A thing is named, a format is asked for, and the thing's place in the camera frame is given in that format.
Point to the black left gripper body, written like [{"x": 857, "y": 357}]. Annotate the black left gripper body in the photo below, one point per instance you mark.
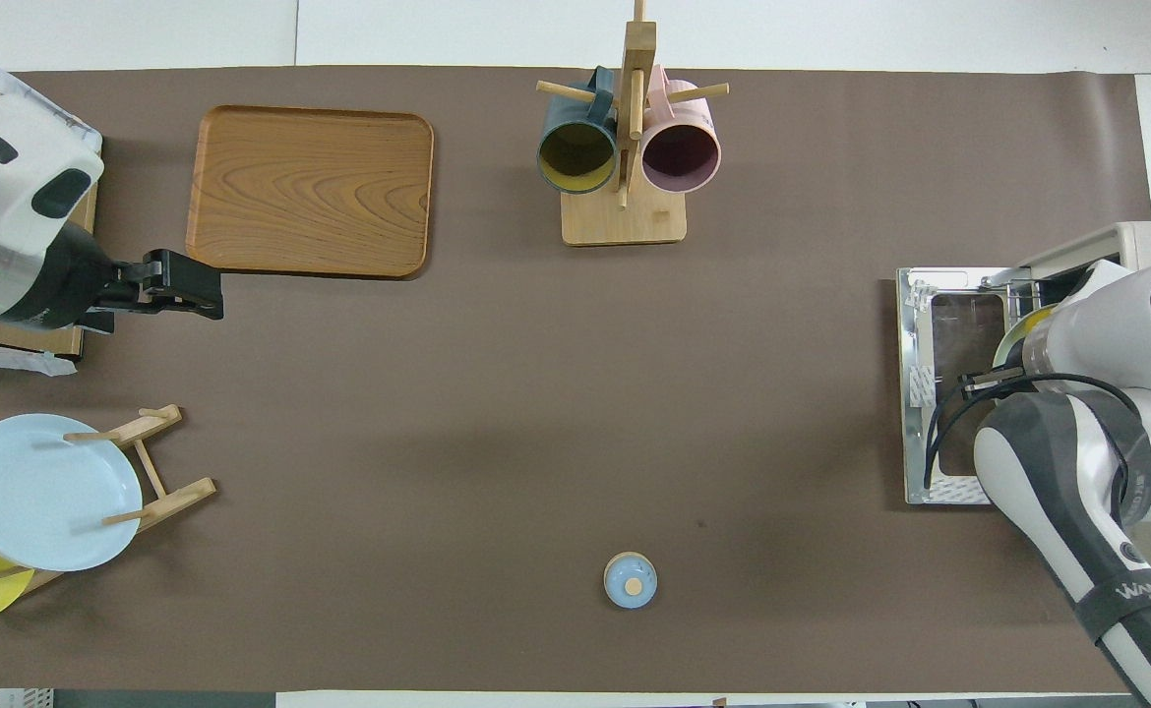
[{"x": 54, "y": 285}]

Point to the pale green plate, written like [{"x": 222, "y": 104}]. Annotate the pale green plate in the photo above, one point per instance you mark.
[{"x": 1008, "y": 339}]

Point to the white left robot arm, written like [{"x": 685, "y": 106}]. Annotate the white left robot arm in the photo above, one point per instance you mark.
[{"x": 5, "y": 167}]

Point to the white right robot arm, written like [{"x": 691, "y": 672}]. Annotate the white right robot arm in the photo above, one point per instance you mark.
[{"x": 1038, "y": 472}]

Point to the white plastic sheet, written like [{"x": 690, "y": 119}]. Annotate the white plastic sheet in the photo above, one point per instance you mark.
[{"x": 5, "y": 359}]

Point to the wooden tray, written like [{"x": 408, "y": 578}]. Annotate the wooden tray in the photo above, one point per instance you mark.
[{"x": 310, "y": 192}]

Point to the wooden plate rack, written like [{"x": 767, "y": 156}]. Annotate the wooden plate rack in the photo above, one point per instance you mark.
[{"x": 177, "y": 500}]

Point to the white checkered cloth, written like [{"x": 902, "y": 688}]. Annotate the white checkered cloth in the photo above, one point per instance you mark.
[{"x": 25, "y": 84}]

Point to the light blue plate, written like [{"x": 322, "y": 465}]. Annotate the light blue plate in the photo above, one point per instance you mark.
[{"x": 34, "y": 492}]

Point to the brown table mat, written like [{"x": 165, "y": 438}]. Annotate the brown table mat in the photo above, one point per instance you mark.
[{"x": 438, "y": 393}]

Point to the dark blue mug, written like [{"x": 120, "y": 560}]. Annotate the dark blue mug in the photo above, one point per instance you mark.
[{"x": 575, "y": 157}]

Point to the wooden mug tree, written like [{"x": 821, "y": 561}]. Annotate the wooden mug tree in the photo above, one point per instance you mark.
[{"x": 625, "y": 221}]

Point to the pink mug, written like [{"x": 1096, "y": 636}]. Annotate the pink mug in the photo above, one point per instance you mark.
[{"x": 679, "y": 157}]

